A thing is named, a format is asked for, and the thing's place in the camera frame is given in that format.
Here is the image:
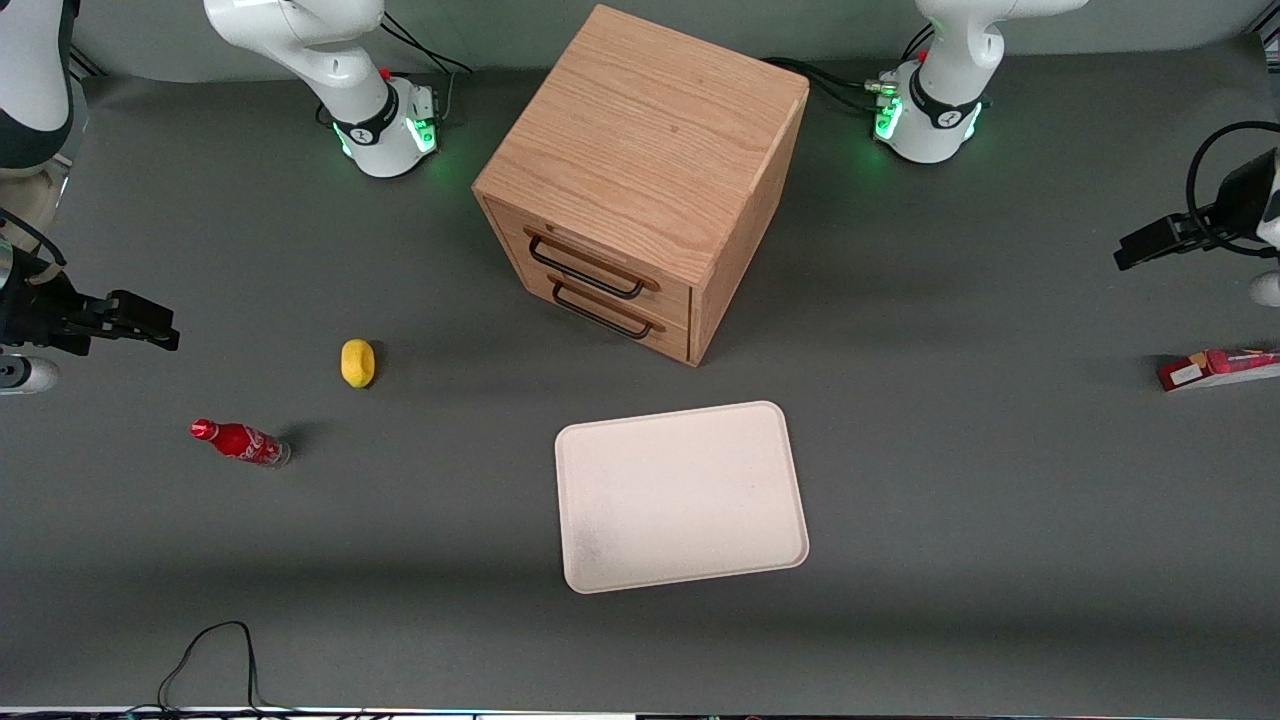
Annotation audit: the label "wooden drawer front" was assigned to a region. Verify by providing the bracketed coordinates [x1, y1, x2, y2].
[518, 262, 692, 364]
[484, 196, 694, 323]

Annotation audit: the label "wooden drawer cabinet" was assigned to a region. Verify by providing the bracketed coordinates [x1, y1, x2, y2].
[472, 4, 810, 368]

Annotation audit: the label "black left arm base cables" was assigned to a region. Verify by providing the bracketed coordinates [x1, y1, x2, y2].
[762, 22, 936, 116]

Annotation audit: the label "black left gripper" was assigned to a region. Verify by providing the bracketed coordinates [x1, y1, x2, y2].
[1114, 148, 1280, 272]

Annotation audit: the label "black arm base cables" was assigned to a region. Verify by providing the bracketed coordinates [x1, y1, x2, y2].
[378, 10, 473, 126]
[762, 22, 936, 116]

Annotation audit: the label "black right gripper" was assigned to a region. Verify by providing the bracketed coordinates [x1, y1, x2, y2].
[0, 268, 182, 357]

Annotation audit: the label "black right arm base cables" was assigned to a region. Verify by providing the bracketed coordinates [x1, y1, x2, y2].
[378, 10, 473, 126]

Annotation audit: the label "black metal drawer handle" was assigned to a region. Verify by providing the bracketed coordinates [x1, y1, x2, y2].
[551, 281, 656, 341]
[527, 232, 647, 301]

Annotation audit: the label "dark grey table mat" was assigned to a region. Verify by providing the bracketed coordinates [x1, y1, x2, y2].
[0, 35, 1280, 715]

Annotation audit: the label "cream rectangular tray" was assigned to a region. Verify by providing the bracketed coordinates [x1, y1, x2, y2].
[554, 400, 810, 595]

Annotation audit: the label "yellow lemon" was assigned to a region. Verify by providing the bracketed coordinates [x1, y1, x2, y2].
[340, 339, 377, 389]

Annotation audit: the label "thin black looped cable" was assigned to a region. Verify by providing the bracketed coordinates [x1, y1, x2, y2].
[125, 620, 301, 717]

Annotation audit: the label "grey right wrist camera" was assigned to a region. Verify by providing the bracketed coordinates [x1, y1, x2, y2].
[0, 355, 61, 397]

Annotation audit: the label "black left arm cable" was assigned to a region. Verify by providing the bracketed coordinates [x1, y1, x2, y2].
[1186, 120, 1280, 251]

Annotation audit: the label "black right arm wrist cable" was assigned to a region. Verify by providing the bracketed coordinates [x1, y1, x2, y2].
[0, 208, 67, 293]

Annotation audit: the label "red cola bottle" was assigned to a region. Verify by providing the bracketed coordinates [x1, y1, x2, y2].
[190, 418, 292, 468]

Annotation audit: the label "red cookie box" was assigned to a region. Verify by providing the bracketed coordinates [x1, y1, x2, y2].
[1157, 346, 1280, 393]

